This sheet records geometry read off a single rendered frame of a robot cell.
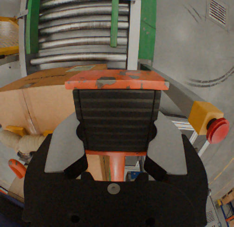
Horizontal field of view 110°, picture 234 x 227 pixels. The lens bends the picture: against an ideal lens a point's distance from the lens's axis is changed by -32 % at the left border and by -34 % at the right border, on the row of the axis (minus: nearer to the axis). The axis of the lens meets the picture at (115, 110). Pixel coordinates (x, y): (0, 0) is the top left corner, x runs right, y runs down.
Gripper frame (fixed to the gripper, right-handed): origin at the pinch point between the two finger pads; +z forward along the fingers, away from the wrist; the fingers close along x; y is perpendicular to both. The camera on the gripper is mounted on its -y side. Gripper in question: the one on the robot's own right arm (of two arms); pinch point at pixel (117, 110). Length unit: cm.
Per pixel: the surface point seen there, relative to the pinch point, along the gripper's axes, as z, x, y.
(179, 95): 24.2, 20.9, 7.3
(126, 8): 54, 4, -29
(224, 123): 4.6, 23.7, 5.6
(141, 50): 109, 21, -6
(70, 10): 54, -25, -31
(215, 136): 4.4, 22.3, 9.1
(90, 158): 13.3, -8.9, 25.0
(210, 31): 109, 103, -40
